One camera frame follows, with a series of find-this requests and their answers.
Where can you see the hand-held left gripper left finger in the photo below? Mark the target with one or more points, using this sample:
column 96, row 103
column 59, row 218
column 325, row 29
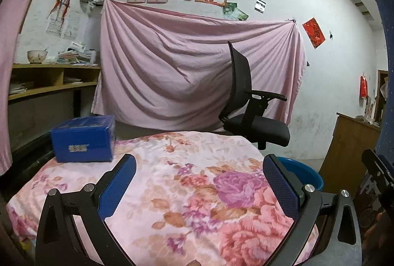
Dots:
column 117, row 186

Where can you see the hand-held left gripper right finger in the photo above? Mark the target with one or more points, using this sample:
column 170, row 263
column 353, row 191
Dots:
column 280, row 186

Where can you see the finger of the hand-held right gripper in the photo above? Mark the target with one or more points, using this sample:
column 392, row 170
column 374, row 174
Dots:
column 377, row 167

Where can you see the blue plastic basin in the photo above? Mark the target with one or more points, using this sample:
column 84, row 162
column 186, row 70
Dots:
column 307, row 175

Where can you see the person's right hand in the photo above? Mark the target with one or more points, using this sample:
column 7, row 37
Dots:
column 374, row 232

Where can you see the wooden cabinet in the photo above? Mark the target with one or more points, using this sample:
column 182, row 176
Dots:
column 351, row 155

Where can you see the crumpled paper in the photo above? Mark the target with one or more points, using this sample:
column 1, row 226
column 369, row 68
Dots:
column 367, row 119

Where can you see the blue cardboard box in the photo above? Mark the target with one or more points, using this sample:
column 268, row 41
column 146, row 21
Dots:
column 81, row 139

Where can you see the floral blanket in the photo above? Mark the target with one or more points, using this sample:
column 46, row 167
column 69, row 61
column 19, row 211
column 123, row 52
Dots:
column 184, row 176

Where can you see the red hanging bag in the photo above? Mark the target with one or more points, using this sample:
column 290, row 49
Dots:
column 364, row 86

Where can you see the black office chair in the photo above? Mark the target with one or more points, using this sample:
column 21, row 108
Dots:
column 240, row 75

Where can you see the pink hanging sheet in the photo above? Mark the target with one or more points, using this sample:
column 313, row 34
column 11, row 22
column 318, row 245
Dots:
column 169, row 62

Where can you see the stack of books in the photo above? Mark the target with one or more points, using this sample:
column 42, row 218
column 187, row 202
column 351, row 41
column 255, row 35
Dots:
column 77, row 55

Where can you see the stack of papers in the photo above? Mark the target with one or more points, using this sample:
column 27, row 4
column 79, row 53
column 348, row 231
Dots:
column 20, row 88

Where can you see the wooden shelf unit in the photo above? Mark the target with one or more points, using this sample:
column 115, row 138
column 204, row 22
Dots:
column 40, row 70

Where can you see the blue dotted curtain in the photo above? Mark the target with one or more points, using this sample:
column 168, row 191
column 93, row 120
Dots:
column 386, row 22

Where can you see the red paper poster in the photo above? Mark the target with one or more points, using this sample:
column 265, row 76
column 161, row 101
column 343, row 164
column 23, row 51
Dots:
column 314, row 32

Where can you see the ceramic bowl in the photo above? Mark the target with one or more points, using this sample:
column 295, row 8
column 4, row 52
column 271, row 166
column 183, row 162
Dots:
column 37, row 57

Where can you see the green photo print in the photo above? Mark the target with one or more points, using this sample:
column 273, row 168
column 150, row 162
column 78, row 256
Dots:
column 242, row 15
column 229, row 9

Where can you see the pink curtain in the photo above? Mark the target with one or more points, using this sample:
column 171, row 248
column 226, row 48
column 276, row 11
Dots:
column 12, row 38

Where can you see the wooden door frame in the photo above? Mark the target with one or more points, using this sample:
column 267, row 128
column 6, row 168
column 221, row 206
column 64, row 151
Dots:
column 380, row 93

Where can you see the white wall paper sheet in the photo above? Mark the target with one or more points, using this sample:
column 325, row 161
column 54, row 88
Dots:
column 55, row 25
column 73, row 27

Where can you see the black white wall sticker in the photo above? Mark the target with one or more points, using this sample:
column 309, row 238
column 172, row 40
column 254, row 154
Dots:
column 260, row 5

